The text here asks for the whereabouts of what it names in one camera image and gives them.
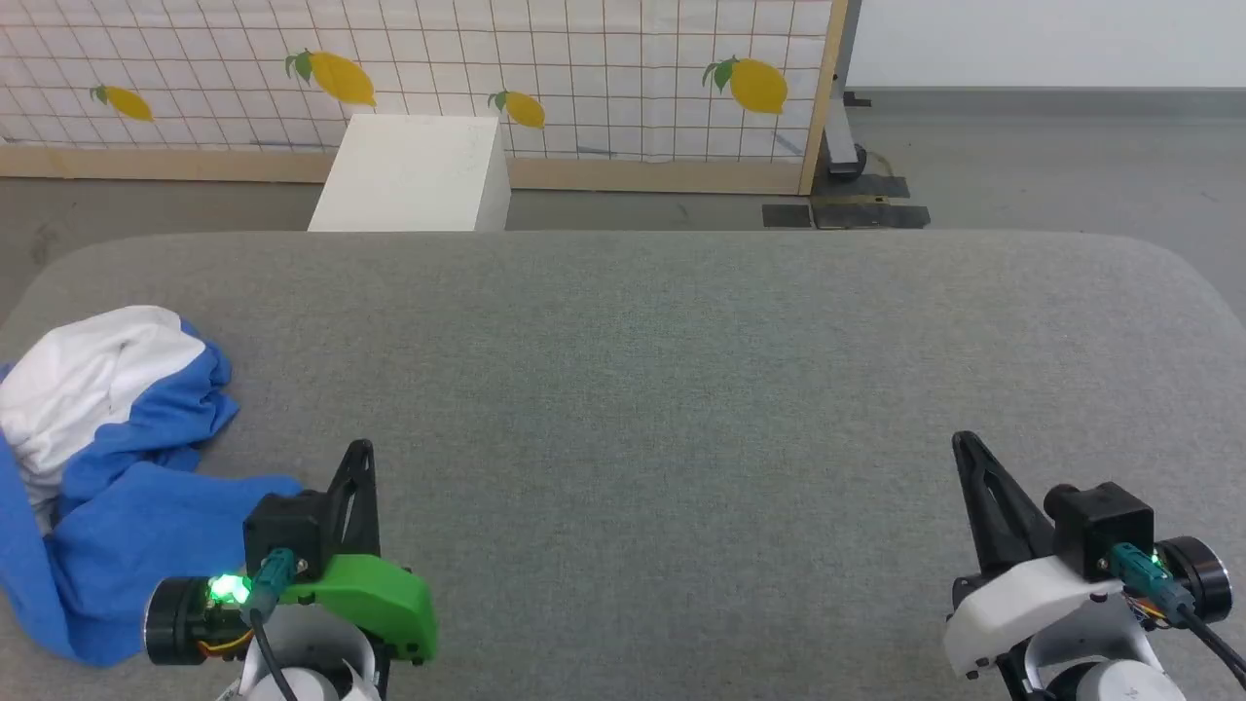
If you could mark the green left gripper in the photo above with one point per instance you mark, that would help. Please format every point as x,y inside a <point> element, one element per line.
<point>380,599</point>

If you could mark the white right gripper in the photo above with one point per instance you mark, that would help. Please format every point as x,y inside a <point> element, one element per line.
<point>1022,599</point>

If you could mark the blue and white long-sleeve shirt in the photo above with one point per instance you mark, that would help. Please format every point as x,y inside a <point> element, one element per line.
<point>127,526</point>

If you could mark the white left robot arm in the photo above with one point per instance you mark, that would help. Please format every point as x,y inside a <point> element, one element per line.
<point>311,662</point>

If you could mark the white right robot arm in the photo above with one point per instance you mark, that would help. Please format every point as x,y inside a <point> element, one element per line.
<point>1100,672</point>

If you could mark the grey fabric sofa cushion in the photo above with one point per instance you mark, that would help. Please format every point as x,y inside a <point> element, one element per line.
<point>633,389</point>

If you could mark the white box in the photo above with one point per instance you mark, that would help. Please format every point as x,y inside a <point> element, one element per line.
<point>409,175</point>

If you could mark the large black floor plate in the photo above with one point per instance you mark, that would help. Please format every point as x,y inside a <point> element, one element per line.
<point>871,209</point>

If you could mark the small black floor plate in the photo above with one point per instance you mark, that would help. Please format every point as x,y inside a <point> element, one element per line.
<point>787,215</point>

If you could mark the lemon print grid partition panel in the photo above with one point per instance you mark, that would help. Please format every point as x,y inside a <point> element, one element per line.
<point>604,58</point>

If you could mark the grey metal stand post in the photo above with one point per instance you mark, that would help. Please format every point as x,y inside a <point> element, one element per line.
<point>843,117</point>

